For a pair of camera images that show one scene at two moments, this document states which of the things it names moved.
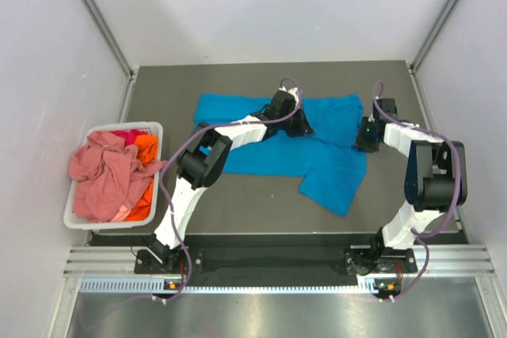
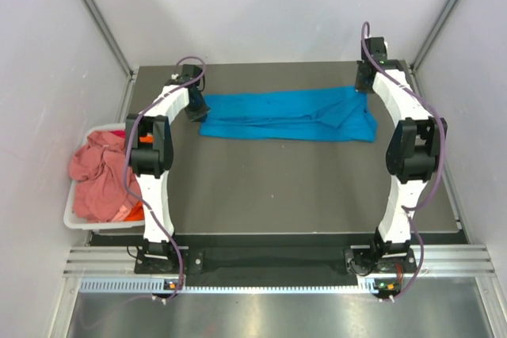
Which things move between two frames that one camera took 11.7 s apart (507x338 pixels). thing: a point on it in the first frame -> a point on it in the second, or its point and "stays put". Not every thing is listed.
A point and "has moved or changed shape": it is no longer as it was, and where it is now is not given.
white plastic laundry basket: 70,221 stays put
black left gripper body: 294,126 -> 196,108
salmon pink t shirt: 108,177 stays put
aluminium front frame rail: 433,260 stays put
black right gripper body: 364,139 -> 361,86
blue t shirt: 335,174 has moved or changed shape
